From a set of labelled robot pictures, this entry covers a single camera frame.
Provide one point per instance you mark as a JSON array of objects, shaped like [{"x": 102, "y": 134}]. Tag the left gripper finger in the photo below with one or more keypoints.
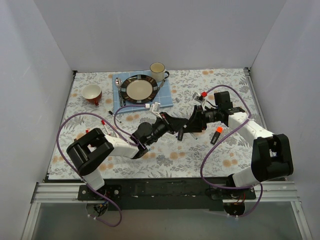
[
  {"x": 175, "y": 121},
  {"x": 175, "y": 129}
]

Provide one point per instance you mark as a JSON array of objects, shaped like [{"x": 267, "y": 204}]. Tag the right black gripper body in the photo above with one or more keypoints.
[{"x": 200, "y": 118}]

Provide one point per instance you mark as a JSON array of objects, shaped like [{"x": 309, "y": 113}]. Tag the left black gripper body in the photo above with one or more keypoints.
[{"x": 167, "y": 121}]

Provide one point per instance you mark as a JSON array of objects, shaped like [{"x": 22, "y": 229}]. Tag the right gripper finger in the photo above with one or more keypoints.
[
  {"x": 195, "y": 123},
  {"x": 203, "y": 125}
]

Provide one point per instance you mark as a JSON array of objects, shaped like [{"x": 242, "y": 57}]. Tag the orange black highlighter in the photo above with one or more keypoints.
[{"x": 216, "y": 135}]

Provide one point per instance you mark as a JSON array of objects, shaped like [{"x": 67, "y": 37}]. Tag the red white pen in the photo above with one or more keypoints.
[{"x": 105, "y": 127}]

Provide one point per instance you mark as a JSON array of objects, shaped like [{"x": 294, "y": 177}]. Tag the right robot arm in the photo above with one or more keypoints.
[{"x": 271, "y": 153}]

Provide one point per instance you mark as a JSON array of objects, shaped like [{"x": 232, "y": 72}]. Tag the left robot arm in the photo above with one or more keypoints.
[{"x": 88, "y": 152}]

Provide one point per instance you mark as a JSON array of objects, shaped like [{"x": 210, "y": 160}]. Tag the green capped black highlighter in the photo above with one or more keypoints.
[{"x": 180, "y": 135}]

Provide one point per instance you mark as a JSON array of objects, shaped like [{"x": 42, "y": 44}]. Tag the blue checkered cloth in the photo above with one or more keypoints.
[{"x": 164, "y": 96}]

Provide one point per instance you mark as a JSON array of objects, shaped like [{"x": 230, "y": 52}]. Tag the floral tablecloth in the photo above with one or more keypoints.
[{"x": 168, "y": 157}]

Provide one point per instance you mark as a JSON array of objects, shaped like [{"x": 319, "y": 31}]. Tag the dark rimmed plate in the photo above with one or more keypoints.
[{"x": 139, "y": 89}]

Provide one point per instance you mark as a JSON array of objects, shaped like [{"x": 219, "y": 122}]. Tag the metal knife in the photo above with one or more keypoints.
[{"x": 162, "y": 83}]

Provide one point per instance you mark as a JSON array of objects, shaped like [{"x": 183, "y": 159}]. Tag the cream enamel mug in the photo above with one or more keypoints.
[{"x": 158, "y": 72}]

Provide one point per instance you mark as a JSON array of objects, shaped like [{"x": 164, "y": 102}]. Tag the metal spoon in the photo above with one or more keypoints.
[{"x": 118, "y": 84}]

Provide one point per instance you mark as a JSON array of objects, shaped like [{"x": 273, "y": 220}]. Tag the red bowl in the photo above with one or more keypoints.
[{"x": 92, "y": 93}]

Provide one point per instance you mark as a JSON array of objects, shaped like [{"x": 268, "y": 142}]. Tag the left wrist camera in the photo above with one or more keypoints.
[{"x": 154, "y": 108}]

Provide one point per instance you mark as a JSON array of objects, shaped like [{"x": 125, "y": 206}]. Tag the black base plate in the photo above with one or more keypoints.
[{"x": 163, "y": 194}]

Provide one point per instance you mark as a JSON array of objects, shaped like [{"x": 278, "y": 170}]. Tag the aluminium frame rail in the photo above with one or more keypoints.
[{"x": 272, "y": 191}]

